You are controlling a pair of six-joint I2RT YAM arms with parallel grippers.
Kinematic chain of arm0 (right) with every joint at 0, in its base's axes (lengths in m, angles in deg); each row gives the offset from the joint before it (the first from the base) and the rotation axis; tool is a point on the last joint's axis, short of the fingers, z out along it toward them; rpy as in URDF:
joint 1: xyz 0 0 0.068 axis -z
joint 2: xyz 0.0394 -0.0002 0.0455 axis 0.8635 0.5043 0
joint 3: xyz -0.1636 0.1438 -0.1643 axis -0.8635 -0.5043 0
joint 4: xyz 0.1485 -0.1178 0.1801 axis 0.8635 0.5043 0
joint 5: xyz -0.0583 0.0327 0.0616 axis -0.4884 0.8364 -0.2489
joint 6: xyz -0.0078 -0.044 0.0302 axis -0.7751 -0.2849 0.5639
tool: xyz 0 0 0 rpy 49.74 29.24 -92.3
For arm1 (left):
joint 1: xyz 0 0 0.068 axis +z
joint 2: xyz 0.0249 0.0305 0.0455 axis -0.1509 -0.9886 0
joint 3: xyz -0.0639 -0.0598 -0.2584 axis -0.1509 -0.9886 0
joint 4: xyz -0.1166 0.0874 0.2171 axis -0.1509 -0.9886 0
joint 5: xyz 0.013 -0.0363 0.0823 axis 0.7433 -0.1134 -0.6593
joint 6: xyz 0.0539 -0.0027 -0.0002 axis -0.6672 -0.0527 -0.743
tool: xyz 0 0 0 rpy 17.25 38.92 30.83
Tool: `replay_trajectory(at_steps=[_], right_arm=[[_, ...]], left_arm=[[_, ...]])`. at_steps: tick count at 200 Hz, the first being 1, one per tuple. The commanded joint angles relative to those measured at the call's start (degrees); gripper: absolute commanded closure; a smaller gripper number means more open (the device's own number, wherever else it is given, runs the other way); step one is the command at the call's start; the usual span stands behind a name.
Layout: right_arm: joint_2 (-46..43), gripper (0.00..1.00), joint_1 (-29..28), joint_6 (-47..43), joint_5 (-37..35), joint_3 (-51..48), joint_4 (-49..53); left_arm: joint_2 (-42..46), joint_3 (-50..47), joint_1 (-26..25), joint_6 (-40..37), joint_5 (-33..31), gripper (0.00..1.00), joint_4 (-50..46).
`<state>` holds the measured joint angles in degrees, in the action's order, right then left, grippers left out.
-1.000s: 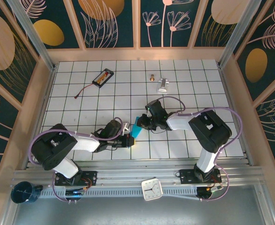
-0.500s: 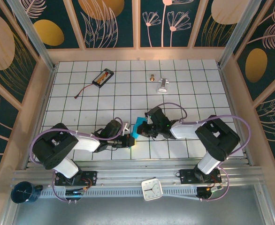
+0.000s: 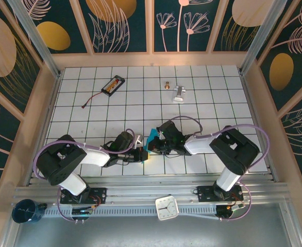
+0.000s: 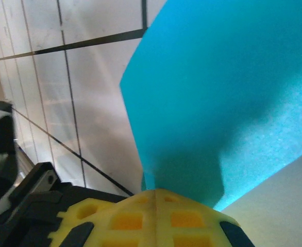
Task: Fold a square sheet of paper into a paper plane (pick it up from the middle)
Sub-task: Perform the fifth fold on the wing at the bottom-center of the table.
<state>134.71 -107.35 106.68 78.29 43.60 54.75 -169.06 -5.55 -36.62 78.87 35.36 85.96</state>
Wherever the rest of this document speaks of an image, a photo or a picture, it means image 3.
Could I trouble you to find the black battery holder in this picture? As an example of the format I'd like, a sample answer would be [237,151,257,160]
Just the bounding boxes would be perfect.
[100,75,126,97]

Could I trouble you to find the black controller board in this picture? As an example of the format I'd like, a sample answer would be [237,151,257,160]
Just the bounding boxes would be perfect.
[71,207,94,221]
[216,204,245,221]

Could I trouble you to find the slotted grey cable duct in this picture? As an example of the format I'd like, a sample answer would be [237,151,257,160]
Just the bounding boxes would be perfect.
[41,205,219,220]

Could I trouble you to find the aluminium mounting rail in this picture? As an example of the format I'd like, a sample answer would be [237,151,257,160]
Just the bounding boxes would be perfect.
[14,176,288,206]

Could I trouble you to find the white square clock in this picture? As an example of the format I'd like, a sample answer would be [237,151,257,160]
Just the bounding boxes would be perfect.
[155,196,180,221]

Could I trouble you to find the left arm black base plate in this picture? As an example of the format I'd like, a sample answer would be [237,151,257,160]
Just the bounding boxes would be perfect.
[60,187,108,205]

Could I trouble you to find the blue square paper sheet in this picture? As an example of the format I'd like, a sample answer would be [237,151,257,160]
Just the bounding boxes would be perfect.
[141,128,161,165]

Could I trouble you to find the red black wire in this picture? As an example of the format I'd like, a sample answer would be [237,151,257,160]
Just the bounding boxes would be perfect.
[81,91,104,108]

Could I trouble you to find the dark blue mug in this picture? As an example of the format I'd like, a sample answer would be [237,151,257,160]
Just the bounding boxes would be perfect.
[11,199,48,225]

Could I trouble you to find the aluminium frame post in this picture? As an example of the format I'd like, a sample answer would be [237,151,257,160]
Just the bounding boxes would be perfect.
[239,0,288,76]
[7,0,62,78]

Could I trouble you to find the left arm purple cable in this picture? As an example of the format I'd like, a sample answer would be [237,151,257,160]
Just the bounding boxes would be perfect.
[33,128,139,222]

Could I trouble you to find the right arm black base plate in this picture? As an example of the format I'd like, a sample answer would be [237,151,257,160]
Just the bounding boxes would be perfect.
[197,185,243,203]

